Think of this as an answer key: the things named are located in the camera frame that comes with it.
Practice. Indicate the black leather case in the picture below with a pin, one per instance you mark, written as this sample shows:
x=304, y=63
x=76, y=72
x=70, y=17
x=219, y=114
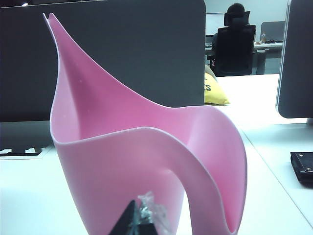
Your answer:
x=303, y=169

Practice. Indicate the pink plastic watering can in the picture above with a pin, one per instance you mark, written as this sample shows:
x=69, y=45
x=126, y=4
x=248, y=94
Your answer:
x=122, y=159

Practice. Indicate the yellow printed cushion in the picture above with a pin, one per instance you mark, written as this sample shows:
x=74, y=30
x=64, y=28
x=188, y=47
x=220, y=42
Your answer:
x=215, y=94

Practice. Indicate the black mesh office chair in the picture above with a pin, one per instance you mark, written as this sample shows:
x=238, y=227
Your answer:
x=236, y=51

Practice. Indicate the clear drink bottle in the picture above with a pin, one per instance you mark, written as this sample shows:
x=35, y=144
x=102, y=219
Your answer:
x=263, y=37

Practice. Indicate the grey panel with silver edge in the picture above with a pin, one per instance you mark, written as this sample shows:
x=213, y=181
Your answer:
x=297, y=73

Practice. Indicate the dark grey desk partition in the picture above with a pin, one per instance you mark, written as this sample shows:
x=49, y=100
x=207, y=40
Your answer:
x=137, y=61

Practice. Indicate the black white patterned board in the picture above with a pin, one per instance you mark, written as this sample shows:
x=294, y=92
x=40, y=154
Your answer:
x=22, y=149

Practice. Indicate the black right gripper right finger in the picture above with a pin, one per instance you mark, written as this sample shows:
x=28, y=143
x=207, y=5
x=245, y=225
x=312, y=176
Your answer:
x=146, y=228

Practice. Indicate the seated person in dark clothes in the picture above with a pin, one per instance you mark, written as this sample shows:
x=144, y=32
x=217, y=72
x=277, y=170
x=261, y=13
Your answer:
x=234, y=9

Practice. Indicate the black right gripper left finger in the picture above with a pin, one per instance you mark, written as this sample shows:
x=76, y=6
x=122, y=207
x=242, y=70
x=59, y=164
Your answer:
x=126, y=220

